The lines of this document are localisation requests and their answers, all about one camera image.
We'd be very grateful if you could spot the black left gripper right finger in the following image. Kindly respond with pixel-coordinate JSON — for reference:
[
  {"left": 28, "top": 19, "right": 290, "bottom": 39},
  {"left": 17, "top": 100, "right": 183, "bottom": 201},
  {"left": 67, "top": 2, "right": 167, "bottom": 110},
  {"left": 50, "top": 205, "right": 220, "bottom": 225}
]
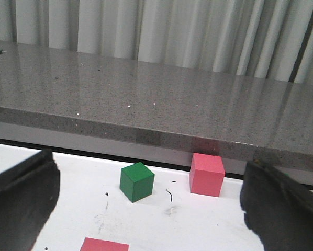
[{"left": 240, "top": 161, "right": 313, "bottom": 250}]

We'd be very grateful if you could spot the pink cube block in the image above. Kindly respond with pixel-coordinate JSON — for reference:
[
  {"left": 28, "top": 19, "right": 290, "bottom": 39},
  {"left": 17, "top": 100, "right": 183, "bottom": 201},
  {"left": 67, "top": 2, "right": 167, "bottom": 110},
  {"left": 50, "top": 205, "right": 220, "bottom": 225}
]
[{"left": 189, "top": 153, "right": 225, "bottom": 197}]

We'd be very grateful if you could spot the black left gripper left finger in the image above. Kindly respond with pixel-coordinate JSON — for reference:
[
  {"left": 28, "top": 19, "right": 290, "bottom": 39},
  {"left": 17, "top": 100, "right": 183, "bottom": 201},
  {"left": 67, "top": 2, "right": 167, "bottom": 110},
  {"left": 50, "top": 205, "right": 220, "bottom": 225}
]
[{"left": 0, "top": 149, "right": 60, "bottom": 250}]

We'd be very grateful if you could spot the grey stone counter shelf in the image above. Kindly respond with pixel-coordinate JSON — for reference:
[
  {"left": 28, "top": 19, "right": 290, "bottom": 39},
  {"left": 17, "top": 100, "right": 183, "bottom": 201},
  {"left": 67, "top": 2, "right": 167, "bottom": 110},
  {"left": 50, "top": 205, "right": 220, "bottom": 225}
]
[{"left": 0, "top": 41, "right": 313, "bottom": 185}]

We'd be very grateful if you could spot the green block at left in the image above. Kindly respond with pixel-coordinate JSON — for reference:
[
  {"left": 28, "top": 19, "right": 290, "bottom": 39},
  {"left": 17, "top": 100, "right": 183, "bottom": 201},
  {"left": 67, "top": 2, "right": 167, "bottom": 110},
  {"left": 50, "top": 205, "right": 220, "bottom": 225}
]
[{"left": 119, "top": 162, "right": 155, "bottom": 203}]

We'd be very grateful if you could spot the pink block near camera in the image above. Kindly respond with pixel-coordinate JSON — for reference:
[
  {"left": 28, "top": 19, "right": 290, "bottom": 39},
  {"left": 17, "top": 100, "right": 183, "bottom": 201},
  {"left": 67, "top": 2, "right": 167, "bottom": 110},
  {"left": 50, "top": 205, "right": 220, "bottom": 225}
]
[{"left": 80, "top": 237, "right": 129, "bottom": 251}]

